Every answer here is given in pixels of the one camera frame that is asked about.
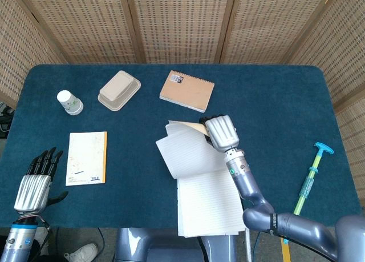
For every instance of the green blue toy pump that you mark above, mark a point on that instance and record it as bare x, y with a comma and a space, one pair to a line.
309, 182

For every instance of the floral paper cup stack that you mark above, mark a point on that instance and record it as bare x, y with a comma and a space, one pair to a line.
68, 102

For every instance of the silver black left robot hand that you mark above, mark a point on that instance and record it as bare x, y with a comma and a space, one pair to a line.
31, 190

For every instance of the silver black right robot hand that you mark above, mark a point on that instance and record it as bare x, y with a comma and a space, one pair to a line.
222, 132

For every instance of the blue table cloth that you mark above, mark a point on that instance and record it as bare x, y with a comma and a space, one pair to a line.
137, 148

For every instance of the large tan paper pad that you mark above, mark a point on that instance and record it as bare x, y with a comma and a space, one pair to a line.
205, 193

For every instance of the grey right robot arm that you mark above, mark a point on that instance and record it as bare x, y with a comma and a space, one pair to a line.
285, 222

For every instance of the white shoe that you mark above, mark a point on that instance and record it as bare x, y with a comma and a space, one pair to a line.
81, 253

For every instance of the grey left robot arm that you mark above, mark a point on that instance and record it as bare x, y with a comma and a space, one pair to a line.
18, 239

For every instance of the beige plastic container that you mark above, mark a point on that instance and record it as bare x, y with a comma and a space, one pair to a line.
118, 90

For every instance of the grey robot torso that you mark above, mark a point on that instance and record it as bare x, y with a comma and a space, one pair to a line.
159, 245

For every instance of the brown spiral notebook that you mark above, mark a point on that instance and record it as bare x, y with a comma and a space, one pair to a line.
186, 90

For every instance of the woven wooden folding screen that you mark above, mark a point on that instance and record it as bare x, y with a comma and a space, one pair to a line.
182, 25

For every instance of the orange-spined white book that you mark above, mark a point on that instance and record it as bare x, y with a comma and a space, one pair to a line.
85, 159

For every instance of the black equipment on floor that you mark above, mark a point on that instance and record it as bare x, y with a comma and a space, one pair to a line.
5, 116

